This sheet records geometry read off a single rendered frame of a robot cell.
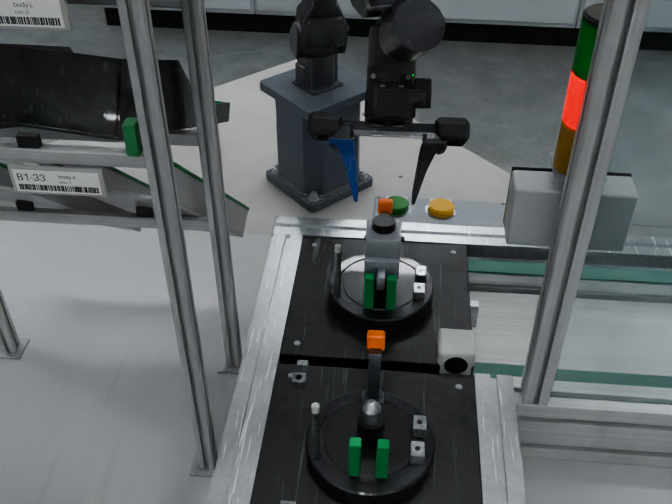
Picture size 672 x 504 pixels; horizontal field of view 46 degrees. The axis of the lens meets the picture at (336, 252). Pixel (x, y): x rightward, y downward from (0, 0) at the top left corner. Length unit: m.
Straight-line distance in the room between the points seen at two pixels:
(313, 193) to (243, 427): 0.57
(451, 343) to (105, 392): 0.47
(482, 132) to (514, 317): 2.30
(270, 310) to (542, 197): 0.43
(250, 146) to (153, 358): 0.59
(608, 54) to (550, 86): 3.13
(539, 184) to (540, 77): 3.10
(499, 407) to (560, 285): 0.19
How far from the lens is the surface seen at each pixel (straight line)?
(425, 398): 0.95
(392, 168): 1.53
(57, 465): 1.08
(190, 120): 0.91
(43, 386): 1.17
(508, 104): 3.64
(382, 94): 0.87
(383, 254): 0.99
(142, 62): 0.67
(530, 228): 0.84
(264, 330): 1.04
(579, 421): 1.01
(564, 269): 0.83
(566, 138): 0.78
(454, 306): 1.06
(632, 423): 1.03
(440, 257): 1.14
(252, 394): 0.97
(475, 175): 1.52
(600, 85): 0.72
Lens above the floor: 1.68
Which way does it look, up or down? 39 degrees down
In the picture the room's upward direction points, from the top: straight up
